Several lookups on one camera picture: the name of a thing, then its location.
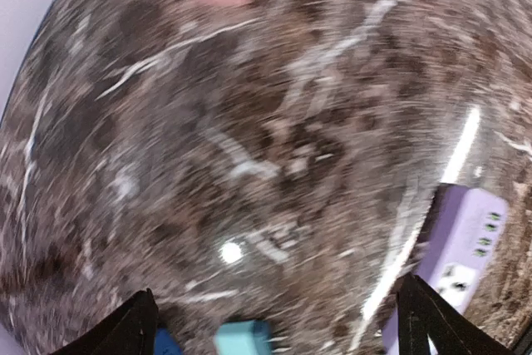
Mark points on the dark blue cube adapter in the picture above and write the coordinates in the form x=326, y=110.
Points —
x=165, y=344

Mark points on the purple power strip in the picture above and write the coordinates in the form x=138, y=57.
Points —
x=457, y=241

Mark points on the small teal plug adapter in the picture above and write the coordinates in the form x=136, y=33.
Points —
x=244, y=338

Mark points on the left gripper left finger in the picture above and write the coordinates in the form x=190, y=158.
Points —
x=129, y=330

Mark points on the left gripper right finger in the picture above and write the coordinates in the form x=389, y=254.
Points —
x=425, y=319

